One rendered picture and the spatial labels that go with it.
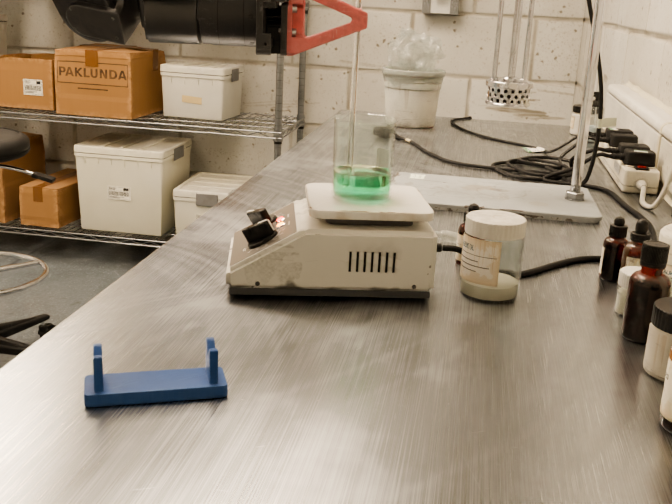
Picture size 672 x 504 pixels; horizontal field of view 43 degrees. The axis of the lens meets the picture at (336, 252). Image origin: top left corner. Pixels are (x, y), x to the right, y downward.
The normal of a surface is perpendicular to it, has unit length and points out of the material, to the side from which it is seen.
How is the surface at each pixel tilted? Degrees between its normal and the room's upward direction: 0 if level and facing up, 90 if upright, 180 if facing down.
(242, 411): 0
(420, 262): 90
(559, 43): 90
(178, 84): 92
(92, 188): 92
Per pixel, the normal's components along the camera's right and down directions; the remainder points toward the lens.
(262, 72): -0.17, 0.28
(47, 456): 0.05, -0.95
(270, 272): 0.07, 0.29
